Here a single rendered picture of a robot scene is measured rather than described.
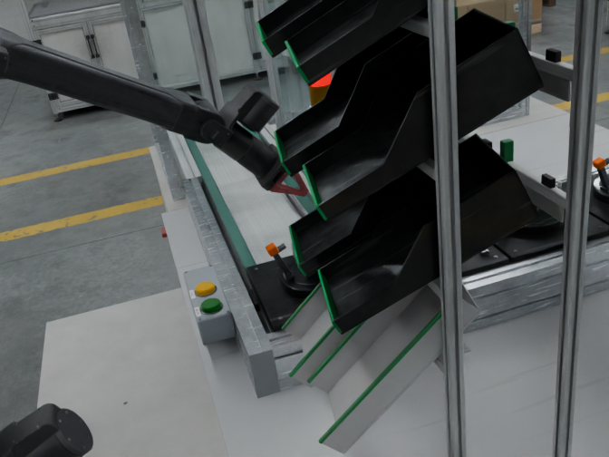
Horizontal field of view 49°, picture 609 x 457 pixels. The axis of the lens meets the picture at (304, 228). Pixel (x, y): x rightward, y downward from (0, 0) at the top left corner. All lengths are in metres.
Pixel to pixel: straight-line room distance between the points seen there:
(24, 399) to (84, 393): 1.57
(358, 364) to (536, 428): 0.33
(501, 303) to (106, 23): 5.43
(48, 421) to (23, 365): 2.40
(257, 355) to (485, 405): 0.40
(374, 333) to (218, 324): 0.43
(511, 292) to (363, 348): 0.45
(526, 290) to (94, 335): 0.93
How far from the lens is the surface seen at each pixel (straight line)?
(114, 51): 6.48
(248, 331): 1.29
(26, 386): 3.06
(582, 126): 0.82
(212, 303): 1.37
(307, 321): 1.17
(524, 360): 1.33
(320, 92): 1.42
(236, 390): 1.32
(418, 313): 0.98
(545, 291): 1.44
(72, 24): 6.43
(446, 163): 0.74
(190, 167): 2.10
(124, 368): 1.46
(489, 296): 1.37
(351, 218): 1.03
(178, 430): 1.28
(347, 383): 1.04
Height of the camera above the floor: 1.70
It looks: 28 degrees down
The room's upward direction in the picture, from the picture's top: 8 degrees counter-clockwise
